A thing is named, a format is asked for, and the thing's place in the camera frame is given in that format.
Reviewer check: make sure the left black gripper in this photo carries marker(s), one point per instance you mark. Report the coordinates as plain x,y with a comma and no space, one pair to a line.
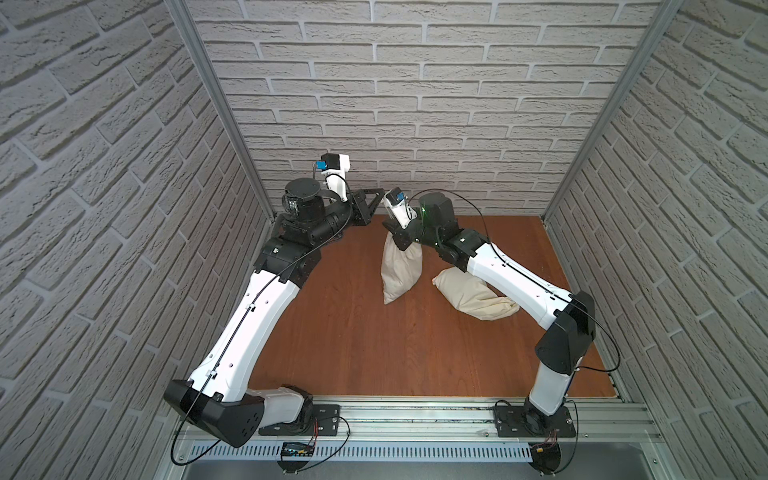
360,207

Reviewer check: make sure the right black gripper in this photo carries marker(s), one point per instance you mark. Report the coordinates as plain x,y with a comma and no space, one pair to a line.
386,227

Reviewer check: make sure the cream cloth soil bag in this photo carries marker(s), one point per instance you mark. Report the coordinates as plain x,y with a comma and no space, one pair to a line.
400,269
471,295

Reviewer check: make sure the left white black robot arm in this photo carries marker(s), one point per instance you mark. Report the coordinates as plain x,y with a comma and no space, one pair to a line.
216,397

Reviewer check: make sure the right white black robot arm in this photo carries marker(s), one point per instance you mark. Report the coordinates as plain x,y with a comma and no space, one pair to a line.
566,318

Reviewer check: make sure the left small circuit board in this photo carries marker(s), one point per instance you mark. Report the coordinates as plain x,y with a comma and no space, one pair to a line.
294,456

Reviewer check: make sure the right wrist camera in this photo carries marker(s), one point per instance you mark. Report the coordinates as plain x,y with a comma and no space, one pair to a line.
397,205

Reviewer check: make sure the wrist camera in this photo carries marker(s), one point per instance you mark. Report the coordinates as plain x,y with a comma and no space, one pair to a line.
333,168
397,205

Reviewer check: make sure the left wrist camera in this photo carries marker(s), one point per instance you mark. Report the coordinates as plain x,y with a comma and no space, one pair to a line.
333,168

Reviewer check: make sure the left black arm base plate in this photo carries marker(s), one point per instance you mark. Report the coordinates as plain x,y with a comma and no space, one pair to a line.
314,420

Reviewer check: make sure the aluminium front rail frame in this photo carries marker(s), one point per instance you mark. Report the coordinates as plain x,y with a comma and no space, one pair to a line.
438,384

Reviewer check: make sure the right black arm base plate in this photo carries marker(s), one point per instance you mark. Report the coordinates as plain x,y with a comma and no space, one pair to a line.
527,422

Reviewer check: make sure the left corner aluminium post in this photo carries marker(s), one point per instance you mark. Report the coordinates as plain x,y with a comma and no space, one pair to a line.
195,45

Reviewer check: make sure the corner aluminium post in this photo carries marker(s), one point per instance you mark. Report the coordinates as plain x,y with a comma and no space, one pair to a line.
195,45
651,38

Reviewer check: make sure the right corner aluminium post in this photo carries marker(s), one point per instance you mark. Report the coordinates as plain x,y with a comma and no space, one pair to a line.
651,38

